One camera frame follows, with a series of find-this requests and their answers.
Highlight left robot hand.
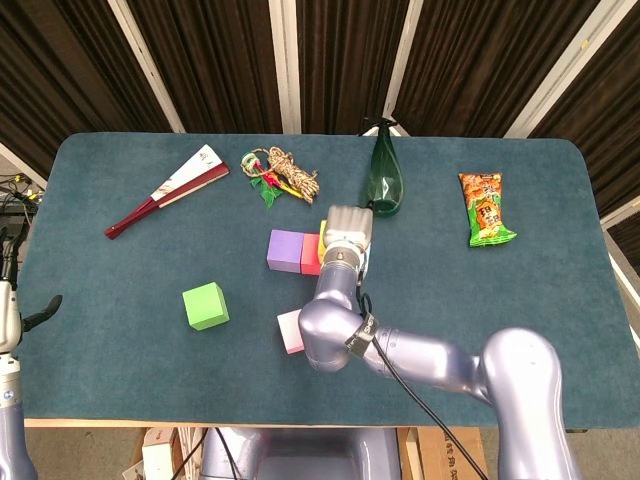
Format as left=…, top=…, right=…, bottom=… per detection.
left=0, top=227, right=64, bottom=355

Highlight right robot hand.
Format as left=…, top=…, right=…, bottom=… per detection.
left=322, top=204, right=375, bottom=250

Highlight purple foam cube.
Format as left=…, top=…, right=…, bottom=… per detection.
left=266, top=229, right=305, bottom=274

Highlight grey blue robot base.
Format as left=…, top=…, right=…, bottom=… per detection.
left=199, top=427, right=404, bottom=480

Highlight red foam cube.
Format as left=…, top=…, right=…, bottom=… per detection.
left=300, top=232, right=324, bottom=277

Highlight dark green glass bottle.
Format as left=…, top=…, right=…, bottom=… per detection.
left=363, top=116, right=405, bottom=219

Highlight colourful tassel ornament green leaves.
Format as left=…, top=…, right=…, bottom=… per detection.
left=239, top=148, right=296, bottom=208

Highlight pale pink foam cube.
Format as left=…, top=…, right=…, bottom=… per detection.
left=276, top=308, right=306, bottom=356

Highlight orange green snack bag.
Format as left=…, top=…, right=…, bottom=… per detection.
left=458, top=172, right=518, bottom=249

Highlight blue felt table mat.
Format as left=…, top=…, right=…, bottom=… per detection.
left=0, top=132, right=640, bottom=429

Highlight folding fan dark red ribs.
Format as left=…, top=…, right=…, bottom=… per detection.
left=104, top=144, right=231, bottom=241

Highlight green foam cube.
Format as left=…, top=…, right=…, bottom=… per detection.
left=181, top=281, right=231, bottom=332

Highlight white cardboard box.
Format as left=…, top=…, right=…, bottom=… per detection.
left=141, top=427, right=181, bottom=480

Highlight dark brown pleated curtain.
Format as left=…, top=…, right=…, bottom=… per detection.
left=0, top=0, right=640, bottom=216

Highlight brown cardboard box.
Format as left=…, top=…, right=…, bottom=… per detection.
left=417, top=426, right=489, bottom=480

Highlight braided beige rope bundle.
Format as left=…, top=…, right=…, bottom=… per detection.
left=267, top=145, right=321, bottom=206

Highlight white metal frame post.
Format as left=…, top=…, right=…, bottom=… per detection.
left=268, top=0, right=303, bottom=135
left=0, top=141, right=49, bottom=190
left=599, top=195, right=640, bottom=229
left=503, top=0, right=615, bottom=139
left=382, top=0, right=424, bottom=137
left=107, top=0, right=186, bottom=134

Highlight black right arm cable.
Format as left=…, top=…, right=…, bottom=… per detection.
left=357, top=292, right=489, bottom=480

